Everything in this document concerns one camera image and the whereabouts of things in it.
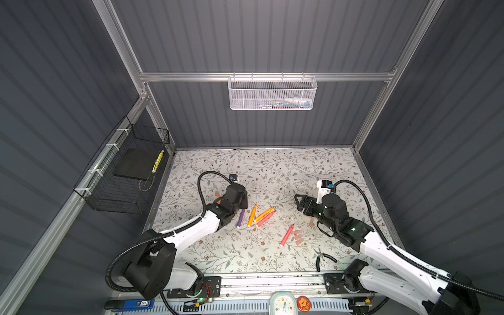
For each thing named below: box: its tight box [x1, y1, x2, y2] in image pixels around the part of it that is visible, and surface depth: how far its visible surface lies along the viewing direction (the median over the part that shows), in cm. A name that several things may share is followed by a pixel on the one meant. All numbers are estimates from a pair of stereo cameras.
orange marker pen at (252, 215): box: [247, 204, 258, 228], surface depth 93 cm
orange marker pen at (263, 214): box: [253, 206, 275, 223], surface depth 94 cm
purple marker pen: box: [236, 208, 246, 228], surface depth 93 cm
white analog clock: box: [269, 290, 298, 315], surface depth 69 cm
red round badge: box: [296, 295, 312, 314], surface depth 71 cm
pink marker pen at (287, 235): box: [280, 223, 295, 247], surface depth 88 cm
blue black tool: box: [104, 298, 155, 312], surface depth 69 cm
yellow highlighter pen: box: [151, 149, 165, 173], surface depth 80 cm
